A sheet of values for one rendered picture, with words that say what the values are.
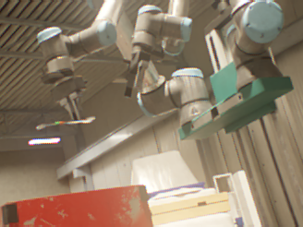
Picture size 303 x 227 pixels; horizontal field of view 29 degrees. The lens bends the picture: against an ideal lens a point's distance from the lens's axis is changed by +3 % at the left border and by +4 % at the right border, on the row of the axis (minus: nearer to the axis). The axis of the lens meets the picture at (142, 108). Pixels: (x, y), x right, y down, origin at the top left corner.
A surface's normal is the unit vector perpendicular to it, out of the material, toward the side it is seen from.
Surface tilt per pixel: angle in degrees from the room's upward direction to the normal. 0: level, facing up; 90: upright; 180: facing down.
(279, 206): 90
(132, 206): 90
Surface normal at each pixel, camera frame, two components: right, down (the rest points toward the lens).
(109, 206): 0.56, -0.36
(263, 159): -0.87, 0.07
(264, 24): 0.08, -0.21
